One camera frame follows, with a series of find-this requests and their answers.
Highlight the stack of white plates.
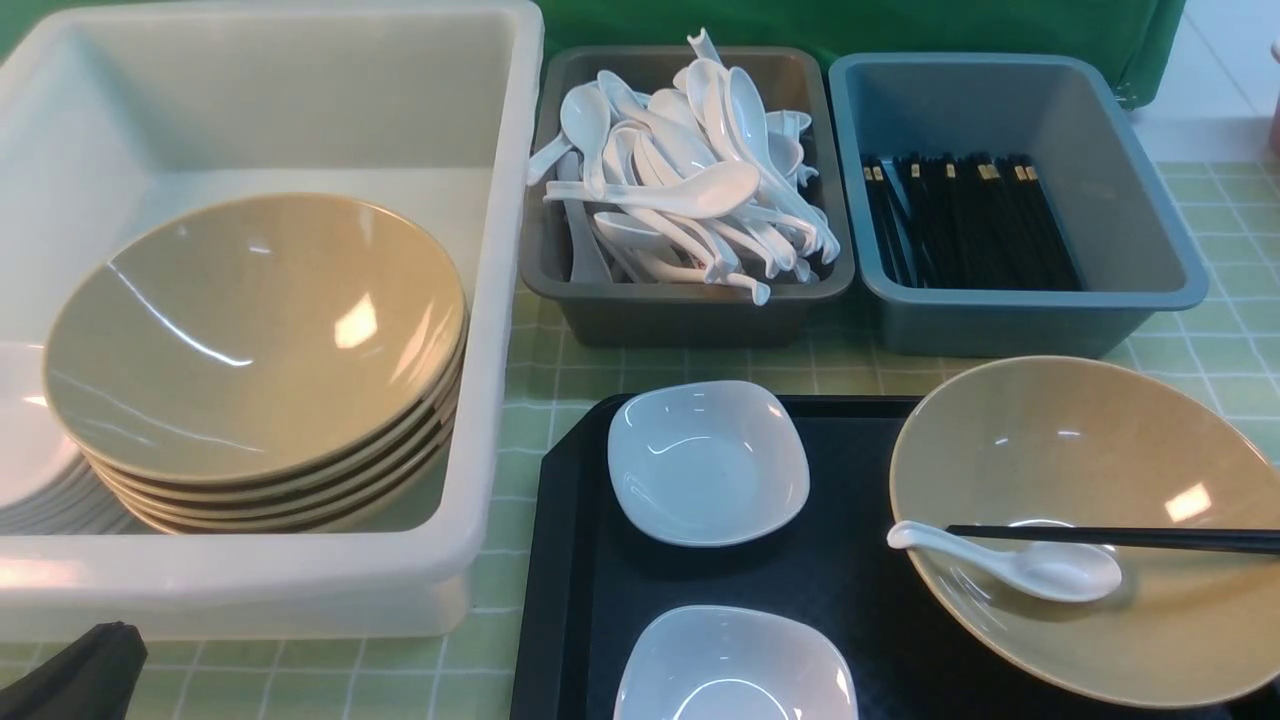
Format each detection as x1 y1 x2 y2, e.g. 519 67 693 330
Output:
1 342 133 536

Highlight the tan noodle bowl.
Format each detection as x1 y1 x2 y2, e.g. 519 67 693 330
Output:
888 356 1279 708

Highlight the top stacked tan bowl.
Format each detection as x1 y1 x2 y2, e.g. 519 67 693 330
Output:
44 193 468 486

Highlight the black chopsticks pair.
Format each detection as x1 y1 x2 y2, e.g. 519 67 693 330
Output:
946 524 1279 557

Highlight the bundle of black chopsticks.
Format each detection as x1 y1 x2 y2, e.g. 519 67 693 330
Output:
861 152 1085 292

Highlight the pile of white spoons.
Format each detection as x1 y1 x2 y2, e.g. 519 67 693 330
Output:
526 29 847 306

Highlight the stack of tan bowls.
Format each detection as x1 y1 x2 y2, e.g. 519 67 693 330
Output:
79 331 468 536

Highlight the green checkered tablecloth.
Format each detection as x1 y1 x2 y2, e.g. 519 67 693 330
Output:
129 161 1277 719

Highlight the large white plastic tub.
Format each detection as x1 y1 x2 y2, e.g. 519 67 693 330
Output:
3 1 543 643

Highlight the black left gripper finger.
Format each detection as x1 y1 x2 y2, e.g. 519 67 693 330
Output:
1 623 148 719

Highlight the black plastic serving tray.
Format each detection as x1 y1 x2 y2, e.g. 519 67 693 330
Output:
509 395 1280 720

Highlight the white square dish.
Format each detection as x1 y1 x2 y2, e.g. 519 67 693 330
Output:
607 380 812 548
613 605 859 719

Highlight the blue plastic chopstick bin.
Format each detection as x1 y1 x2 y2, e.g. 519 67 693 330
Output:
828 53 1208 357

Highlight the white soup spoon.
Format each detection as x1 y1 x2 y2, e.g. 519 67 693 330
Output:
886 521 1123 603

